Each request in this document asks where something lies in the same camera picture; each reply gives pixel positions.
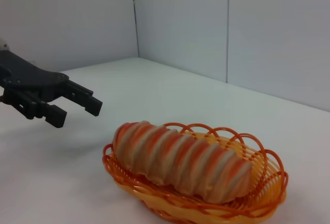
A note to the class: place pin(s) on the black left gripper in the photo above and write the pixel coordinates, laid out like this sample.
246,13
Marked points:
28,77

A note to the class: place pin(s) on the orange striped bread loaf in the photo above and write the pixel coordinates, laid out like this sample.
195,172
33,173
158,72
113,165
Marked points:
180,159

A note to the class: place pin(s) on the orange woven plastic basket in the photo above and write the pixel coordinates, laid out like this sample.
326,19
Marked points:
180,203

